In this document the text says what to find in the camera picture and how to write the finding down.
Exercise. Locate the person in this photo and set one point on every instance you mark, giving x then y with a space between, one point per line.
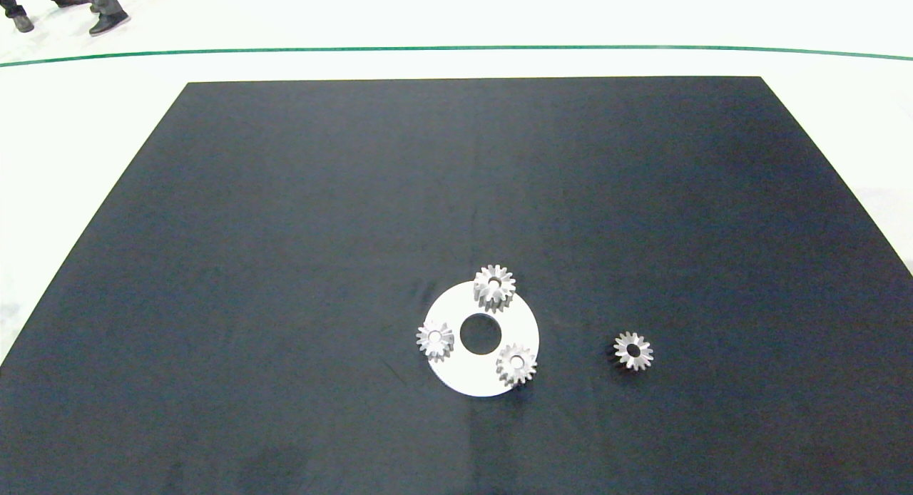
107 10
18 13

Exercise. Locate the round white plate with pins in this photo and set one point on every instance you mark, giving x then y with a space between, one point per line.
476 372

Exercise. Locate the small steel gear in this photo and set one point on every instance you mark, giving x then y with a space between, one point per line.
426 335
527 364
644 352

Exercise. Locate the larger steel gear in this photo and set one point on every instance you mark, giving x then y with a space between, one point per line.
504 284

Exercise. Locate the dark rectangular mat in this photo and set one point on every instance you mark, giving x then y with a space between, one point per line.
285 267

